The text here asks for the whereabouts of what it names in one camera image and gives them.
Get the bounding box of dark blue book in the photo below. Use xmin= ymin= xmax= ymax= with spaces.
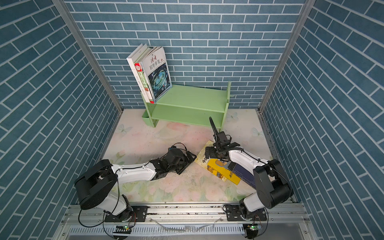
xmin=227 ymin=161 xmax=256 ymax=190

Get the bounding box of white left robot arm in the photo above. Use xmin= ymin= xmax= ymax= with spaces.
xmin=74 ymin=146 xmax=197 ymax=222

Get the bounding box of yellow cartoon cover book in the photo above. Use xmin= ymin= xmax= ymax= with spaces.
xmin=207 ymin=159 xmax=241 ymax=185

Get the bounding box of green metal bookshelf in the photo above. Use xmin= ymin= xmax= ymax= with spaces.
xmin=145 ymin=82 xmax=231 ymax=129

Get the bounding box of aluminium corner post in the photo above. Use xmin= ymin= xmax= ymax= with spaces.
xmin=258 ymin=0 xmax=316 ymax=114
xmin=52 ymin=0 xmax=123 ymax=114

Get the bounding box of aluminium front rail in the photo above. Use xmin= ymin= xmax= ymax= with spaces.
xmin=53 ymin=202 xmax=317 ymax=240

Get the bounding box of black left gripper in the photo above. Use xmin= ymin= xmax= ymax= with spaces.
xmin=167 ymin=150 xmax=199 ymax=175

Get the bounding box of right aluminium corner post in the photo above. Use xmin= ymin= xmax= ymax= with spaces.
xmin=258 ymin=0 xmax=316 ymax=114

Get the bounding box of yellow history book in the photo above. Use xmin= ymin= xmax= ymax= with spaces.
xmin=195 ymin=140 xmax=227 ymax=182

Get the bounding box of left aluminium corner post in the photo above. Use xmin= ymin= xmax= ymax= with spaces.
xmin=52 ymin=0 xmax=123 ymax=114

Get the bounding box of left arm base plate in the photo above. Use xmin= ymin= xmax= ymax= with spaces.
xmin=105 ymin=206 xmax=149 ymax=223

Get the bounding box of white red-lettered magazine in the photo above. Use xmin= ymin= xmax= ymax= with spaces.
xmin=141 ymin=47 xmax=172 ymax=104

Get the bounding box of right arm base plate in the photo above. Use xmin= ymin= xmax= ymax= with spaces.
xmin=222 ymin=204 xmax=267 ymax=222

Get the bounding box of black corrugated cable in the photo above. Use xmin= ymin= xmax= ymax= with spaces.
xmin=208 ymin=116 xmax=229 ymax=148

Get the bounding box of white paperback book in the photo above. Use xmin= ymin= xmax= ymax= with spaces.
xmin=127 ymin=44 xmax=149 ymax=103

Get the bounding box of green nature encyclopedia book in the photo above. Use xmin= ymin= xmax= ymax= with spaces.
xmin=135 ymin=44 xmax=155 ymax=104

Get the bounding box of green plastic side bin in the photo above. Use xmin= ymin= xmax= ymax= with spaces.
xmin=142 ymin=110 xmax=156 ymax=128

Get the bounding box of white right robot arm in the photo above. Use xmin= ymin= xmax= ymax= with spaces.
xmin=205 ymin=143 xmax=294 ymax=220

